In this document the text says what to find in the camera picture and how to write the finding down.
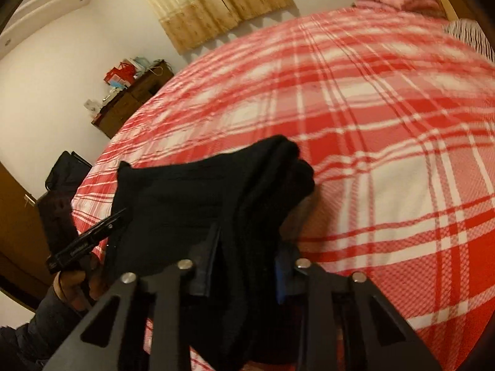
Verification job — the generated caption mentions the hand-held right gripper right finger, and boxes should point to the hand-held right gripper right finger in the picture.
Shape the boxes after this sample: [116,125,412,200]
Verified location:
[274,253,443,371]

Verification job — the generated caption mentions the grey striped pillow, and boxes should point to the grey striped pillow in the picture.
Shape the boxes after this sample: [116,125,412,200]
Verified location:
[443,19,495,60]

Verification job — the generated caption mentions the beige patterned curtain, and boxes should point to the beige patterned curtain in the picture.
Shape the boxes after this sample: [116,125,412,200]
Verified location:
[124,0,298,55]

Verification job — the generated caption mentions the red bag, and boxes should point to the red bag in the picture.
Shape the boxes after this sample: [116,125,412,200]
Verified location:
[104,62,136,86]

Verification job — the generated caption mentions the brown wooden dresser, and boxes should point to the brown wooden dresser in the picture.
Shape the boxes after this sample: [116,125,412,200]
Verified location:
[92,60,174,139]

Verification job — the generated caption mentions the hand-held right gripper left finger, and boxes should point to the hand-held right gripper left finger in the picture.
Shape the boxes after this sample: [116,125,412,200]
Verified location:
[41,226,223,371]

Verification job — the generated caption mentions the pale blue bag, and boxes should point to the pale blue bag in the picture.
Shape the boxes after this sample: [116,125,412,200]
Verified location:
[131,57,156,75]

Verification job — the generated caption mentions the black pants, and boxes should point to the black pants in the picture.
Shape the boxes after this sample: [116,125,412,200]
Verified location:
[104,135,316,371]

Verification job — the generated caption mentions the person's left forearm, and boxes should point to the person's left forearm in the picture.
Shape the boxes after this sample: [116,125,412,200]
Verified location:
[0,284,84,371]

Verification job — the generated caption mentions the brown wooden door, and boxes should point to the brown wooden door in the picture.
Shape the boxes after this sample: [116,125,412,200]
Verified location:
[0,162,53,300]

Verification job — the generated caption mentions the red white plaid bed blanket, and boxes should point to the red white plaid bed blanket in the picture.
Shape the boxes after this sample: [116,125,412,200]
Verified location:
[71,8,495,371]

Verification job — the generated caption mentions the black bag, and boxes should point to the black bag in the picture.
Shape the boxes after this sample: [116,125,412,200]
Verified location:
[45,151,93,192]

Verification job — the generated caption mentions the person's left hand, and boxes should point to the person's left hand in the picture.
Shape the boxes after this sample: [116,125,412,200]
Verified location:
[58,257,107,312]

